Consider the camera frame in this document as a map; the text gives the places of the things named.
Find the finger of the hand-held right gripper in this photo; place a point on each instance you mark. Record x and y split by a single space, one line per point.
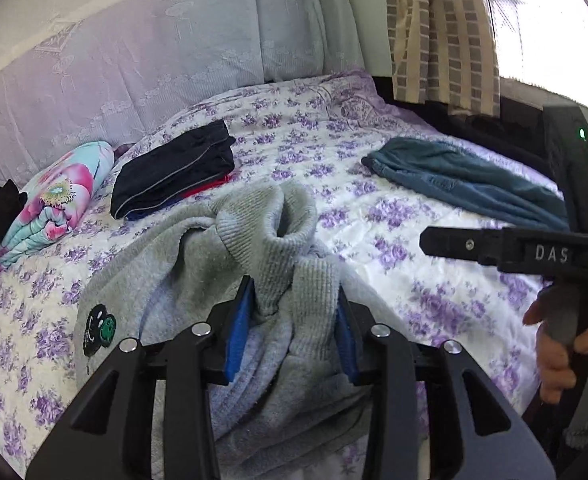
454 244

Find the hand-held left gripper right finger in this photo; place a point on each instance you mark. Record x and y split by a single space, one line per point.
346 340

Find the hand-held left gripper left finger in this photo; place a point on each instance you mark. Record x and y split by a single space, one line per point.
239 332

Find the grey knit sweater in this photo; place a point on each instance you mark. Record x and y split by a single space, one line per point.
173 270

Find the teal blue pants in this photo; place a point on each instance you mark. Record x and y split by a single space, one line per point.
464 180

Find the folded navy pants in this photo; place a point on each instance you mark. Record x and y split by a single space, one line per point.
173 170

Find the person's right hand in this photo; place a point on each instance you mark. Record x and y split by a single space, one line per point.
554 370

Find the brick pattern curtain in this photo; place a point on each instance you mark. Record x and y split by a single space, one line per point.
439 30

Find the folded floral turquoise quilt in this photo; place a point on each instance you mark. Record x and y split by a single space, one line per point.
58 195

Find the bright window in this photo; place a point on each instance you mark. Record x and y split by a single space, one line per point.
539 15

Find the lavender lace cover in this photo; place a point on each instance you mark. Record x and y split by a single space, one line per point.
123 45

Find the dark bed frame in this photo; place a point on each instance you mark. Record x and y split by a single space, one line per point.
514 135

